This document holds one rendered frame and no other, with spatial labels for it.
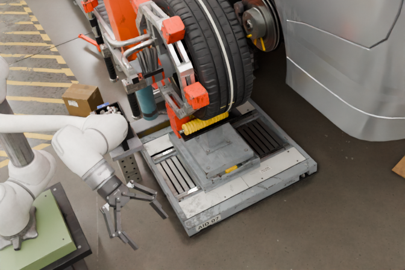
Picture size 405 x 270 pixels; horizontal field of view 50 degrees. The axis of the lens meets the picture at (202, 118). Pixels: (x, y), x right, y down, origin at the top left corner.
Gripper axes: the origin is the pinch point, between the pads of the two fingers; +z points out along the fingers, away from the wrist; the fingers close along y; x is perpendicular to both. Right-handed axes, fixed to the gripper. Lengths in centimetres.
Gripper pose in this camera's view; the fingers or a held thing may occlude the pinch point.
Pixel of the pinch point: (149, 230)
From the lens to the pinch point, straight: 140.7
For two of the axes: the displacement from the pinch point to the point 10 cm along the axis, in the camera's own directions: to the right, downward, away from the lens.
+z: 6.7, 7.4, 0.2
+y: 5.9, -5.5, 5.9
